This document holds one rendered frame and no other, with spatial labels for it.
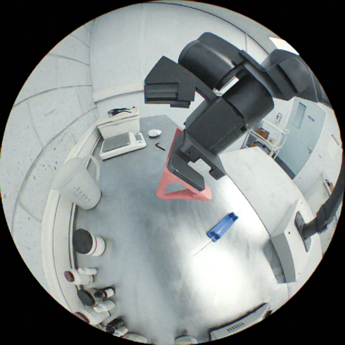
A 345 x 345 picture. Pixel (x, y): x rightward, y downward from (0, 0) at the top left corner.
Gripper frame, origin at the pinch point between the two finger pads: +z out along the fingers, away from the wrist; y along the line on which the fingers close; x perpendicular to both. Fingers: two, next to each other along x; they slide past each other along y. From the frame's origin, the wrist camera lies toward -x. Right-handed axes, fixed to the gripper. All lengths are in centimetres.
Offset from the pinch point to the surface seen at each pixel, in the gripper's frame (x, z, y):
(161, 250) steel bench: 9.4, 12.7, 11.7
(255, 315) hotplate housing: 31.8, -5.8, 37.7
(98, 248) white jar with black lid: -4.8, 19.8, 16.6
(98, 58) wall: -96, -6, -67
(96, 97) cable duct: -74, 27, -64
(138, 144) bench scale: -10.6, 20.1, -29.6
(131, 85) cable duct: -52, 7, -79
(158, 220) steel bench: 7.3, 13.5, 3.9
